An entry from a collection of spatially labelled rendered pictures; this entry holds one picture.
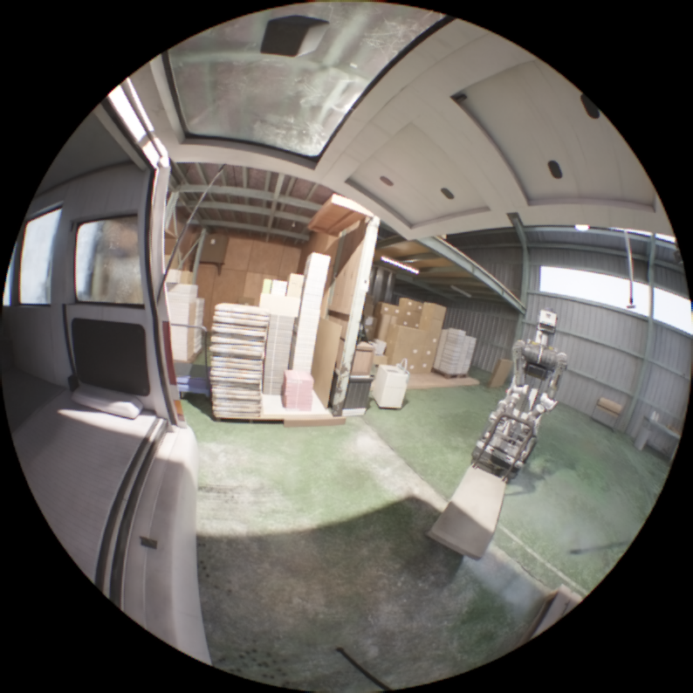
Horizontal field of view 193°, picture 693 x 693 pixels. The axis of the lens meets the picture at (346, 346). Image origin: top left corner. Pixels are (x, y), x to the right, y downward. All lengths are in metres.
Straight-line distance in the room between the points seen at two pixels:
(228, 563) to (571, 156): 1.91
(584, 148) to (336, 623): 1.76
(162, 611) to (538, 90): 1.39
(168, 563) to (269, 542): 0.72
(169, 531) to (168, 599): 0.25
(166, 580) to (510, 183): 1.42
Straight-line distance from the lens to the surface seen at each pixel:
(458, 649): 1.48
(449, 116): 0.62
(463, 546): 1.39
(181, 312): 3.40
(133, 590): 0.82
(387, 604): 1.33
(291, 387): 2.10
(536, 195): 0.75
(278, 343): 2.30
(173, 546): 0.82
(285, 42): 0.56
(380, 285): 6.56
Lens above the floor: 1.24
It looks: 11 degrees down
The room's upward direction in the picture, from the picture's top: 11 degrees clockwise
